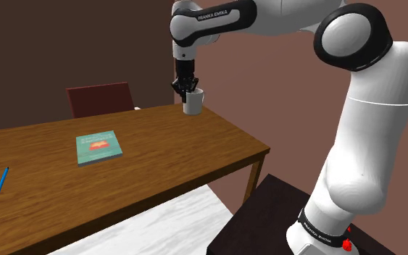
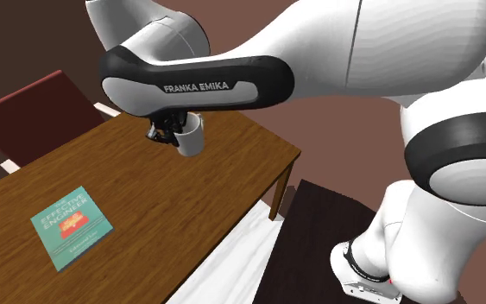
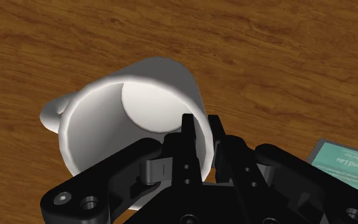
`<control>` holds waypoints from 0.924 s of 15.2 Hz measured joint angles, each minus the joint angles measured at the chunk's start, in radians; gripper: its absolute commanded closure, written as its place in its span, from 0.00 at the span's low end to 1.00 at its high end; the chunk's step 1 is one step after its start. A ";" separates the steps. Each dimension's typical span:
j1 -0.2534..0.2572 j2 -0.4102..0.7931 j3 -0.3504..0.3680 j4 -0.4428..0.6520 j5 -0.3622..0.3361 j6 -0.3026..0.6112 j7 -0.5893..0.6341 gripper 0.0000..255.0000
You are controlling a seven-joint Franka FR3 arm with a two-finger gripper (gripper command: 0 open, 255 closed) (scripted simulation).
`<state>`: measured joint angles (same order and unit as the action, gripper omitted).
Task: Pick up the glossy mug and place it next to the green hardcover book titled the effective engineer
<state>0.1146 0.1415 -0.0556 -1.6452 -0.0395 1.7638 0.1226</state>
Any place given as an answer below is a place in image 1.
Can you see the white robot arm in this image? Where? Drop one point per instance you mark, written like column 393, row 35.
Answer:
column 366, row 141

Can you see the dark red chair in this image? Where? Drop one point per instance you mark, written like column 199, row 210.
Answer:
column 99, row 99

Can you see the white mug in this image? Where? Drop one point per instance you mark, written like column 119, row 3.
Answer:
column 193, row 102

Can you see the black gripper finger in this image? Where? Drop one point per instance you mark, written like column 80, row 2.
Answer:
column 176, row 88
column 193, row 85

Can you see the brown wooden table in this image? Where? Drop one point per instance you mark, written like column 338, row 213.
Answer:
column 147, row 148

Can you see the dark robot stand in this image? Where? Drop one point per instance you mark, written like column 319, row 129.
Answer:
column 260, row 222

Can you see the blue pen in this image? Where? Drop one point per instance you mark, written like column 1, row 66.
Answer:
column 0, row 185

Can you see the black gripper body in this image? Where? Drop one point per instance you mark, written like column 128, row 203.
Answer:
column 184, row 69

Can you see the teal book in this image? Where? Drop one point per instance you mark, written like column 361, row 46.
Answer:
column 97, row 146

